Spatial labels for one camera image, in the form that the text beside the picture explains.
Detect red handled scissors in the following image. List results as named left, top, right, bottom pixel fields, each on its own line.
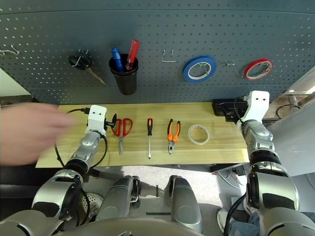
left=111, top=118, right=133, bottom=155

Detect orange black screwdriver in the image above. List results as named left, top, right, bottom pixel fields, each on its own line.
left=147, top=118, right=155, bottom=160

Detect orange black pliers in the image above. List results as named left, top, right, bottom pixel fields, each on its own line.
left=167, top=119, right=182, bottom=154

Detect white tape roll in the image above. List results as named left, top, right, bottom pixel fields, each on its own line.
left=188, top=124, right=210, bottom=146

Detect grey perforated pegboard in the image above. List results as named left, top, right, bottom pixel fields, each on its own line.
left=0, top=0, right=315, bottom=104

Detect bystander bare hand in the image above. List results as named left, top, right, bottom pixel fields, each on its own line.
left=0, top=102, right=77, bottom=167

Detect black plastic cup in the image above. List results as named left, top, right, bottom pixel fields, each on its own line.
left=109, top=54, right=139, bottom=96

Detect metal scissors hook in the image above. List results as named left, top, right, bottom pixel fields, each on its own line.
left=76, top=49, right=89, bottom=68

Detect grey robot left leg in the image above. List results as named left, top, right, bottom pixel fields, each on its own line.
left=94, top=176, right=141, bottom=222

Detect grey robot leg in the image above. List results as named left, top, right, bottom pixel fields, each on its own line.
left=94, top=176, right=141, bottom=222
left=164, top=175, right=204, bottom=233

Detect white perforated shoe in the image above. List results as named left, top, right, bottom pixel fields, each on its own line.
left=82, top=193, right=104, bottom=218

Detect blue tape roll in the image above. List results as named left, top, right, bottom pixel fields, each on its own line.
left=183, top=55, right=218, bottom=83

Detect grey robot right leg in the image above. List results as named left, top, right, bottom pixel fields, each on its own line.
left=164, top=175, right=204, bottom=233

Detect black plastic tool case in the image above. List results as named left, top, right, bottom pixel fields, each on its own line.
left=212, top=99, right=248, bottom=123

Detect grey robot torso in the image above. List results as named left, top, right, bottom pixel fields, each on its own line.
left=53, top=216, right=205, bottom=236

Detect metal tape hook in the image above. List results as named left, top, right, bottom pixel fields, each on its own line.
left=225, top=60, right=244, bottom=79

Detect white bystander shoe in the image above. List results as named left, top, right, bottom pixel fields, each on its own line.
left=217, top=208, right=232, bottom=233

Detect red tape roll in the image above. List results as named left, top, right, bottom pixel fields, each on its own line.
left=244, top=58, right=274, bottom=81

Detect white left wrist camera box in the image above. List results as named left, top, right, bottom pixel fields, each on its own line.
left=87, top=105, right=108, bottom=136

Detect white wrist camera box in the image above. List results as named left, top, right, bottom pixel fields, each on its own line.
left=240, top=90, right=270, bottom=123
left=87, top=105, right=108, bottom=136

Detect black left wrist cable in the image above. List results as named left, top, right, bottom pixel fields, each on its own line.
left=54, top=107, right=109, bottom=173

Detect black handled scissors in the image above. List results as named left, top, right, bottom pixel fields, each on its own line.
left=68, top=49, right=106, bottom=86

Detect blue handled screwdriver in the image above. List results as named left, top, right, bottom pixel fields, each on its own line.
left=111, top=47, right=124, bottom=73

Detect red handled screwdriver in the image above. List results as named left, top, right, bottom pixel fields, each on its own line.
left=125, top=39, right=140, bottom=71

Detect metal wire pliers holder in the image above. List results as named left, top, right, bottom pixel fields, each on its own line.
left=161, top=49, right=176, bottom=63

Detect double metal wire hook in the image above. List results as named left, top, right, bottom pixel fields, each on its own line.
left=0, top=45, right=20, bottom=57

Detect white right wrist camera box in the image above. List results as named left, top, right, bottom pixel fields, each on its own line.
left=240, top=90, right=270, bottom=123

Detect black looped floor cable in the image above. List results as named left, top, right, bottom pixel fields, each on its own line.
left=275, top=105, right=300, bottom=120

